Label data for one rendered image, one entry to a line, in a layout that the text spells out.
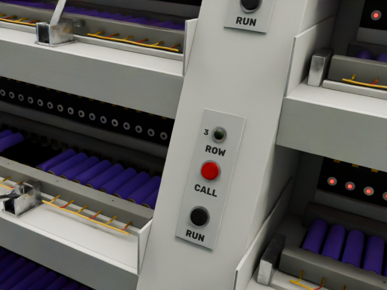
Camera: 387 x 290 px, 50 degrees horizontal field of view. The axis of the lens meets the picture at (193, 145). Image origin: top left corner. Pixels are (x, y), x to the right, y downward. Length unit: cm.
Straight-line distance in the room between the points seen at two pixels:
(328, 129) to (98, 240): 26
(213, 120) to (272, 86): 6
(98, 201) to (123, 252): 7
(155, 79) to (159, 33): 9
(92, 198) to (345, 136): 29
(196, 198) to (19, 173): 26
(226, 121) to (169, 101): 7
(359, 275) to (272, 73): 21
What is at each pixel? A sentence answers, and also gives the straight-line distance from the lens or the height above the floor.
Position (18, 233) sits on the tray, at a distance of 52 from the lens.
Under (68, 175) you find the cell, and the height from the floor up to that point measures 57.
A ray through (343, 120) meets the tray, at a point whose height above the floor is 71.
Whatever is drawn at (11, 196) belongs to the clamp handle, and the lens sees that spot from 51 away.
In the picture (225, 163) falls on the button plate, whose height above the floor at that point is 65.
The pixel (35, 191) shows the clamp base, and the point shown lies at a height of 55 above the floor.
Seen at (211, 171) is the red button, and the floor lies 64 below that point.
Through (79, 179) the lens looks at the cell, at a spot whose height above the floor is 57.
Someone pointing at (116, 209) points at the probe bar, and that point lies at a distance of 48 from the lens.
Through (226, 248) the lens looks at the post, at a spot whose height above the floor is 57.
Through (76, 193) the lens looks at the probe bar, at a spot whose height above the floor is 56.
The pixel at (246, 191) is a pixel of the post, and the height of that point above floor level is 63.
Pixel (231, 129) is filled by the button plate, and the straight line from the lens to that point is 37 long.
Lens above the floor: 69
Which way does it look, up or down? 5 degrees down
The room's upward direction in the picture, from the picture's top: 13 degrees clockwise
